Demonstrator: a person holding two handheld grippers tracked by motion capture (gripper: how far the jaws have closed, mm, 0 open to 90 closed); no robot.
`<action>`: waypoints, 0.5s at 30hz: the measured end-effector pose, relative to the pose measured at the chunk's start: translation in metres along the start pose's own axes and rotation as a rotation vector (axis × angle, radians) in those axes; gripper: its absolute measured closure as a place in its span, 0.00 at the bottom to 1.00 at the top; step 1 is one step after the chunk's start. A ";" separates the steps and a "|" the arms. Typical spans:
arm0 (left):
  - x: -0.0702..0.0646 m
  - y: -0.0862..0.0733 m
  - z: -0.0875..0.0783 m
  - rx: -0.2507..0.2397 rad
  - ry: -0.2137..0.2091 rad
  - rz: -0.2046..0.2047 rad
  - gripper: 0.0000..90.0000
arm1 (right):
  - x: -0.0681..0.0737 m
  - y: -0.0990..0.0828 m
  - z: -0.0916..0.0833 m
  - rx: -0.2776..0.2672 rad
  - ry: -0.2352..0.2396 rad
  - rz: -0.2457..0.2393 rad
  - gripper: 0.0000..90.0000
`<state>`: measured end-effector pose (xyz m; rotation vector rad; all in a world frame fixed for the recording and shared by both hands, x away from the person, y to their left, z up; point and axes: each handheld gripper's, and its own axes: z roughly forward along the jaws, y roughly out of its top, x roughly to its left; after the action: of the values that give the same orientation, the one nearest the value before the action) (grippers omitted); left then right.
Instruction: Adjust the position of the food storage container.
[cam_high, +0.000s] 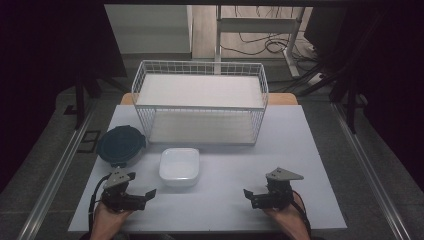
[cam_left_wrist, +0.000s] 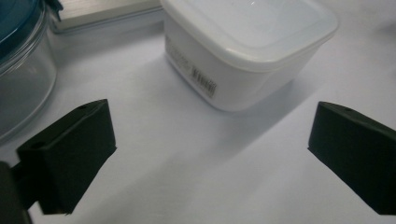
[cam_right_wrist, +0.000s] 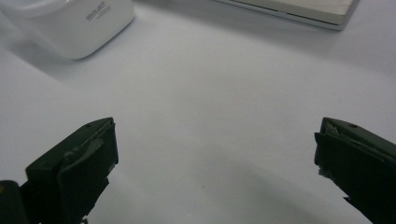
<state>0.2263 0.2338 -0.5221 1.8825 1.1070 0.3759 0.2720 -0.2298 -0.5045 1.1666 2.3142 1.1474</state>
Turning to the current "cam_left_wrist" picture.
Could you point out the round clear glass container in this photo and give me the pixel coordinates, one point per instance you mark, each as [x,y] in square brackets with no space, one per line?
[25,90]

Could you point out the white plastic storage container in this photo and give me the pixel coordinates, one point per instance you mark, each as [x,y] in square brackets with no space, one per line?
[243,84]

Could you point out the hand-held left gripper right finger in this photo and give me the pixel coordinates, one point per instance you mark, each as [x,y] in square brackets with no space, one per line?
[358,149]

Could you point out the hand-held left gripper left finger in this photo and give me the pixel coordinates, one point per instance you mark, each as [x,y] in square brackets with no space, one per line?
[71,155]

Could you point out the blue container lid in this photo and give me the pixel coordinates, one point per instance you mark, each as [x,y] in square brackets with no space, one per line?
[15,21]

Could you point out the beige panel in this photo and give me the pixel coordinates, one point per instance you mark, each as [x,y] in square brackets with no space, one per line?
[109,9]

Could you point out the translucent white container lid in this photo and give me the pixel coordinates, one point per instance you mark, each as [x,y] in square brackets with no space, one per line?
[249,28]

